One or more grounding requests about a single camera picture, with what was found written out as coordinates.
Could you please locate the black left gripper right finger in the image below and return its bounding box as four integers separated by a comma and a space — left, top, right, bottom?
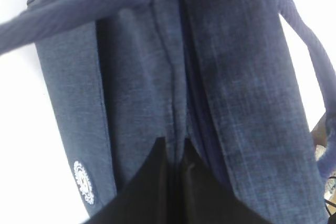
181, 139, 268, 224

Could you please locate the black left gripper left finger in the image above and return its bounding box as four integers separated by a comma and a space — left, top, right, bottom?
86, 137, 175, 224

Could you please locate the navy blue lunch bag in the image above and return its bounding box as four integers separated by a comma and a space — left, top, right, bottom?
1, 0, 335, 223

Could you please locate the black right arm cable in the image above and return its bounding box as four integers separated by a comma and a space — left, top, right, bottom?
324, 174, 336, 217

